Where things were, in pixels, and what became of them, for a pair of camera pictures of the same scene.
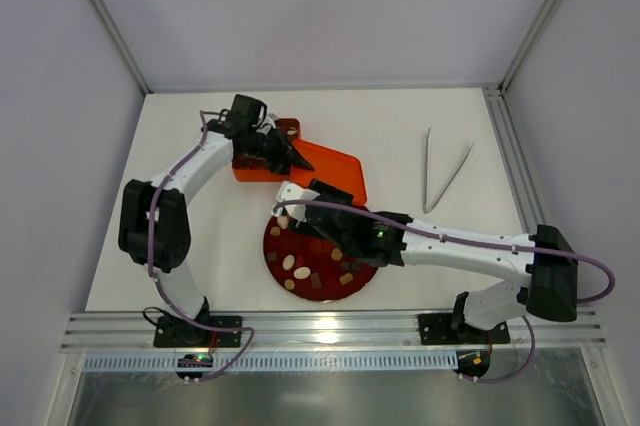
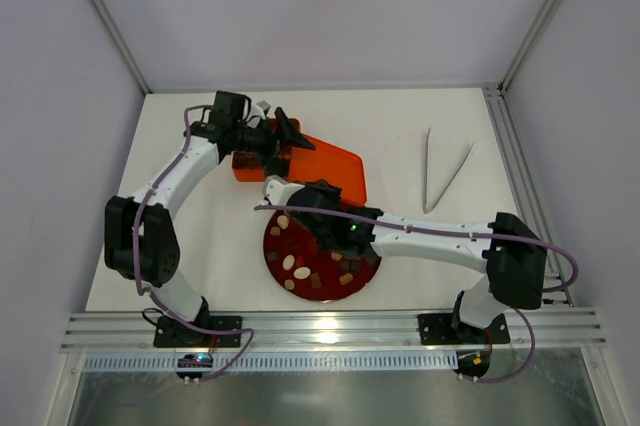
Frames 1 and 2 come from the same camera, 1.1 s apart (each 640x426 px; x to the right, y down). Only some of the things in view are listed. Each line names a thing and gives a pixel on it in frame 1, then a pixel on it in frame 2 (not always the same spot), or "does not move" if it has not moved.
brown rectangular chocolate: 315,280 does not move
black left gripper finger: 293,158 → 288,134
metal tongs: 426,207 does not move
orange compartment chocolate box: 258,168 does not move
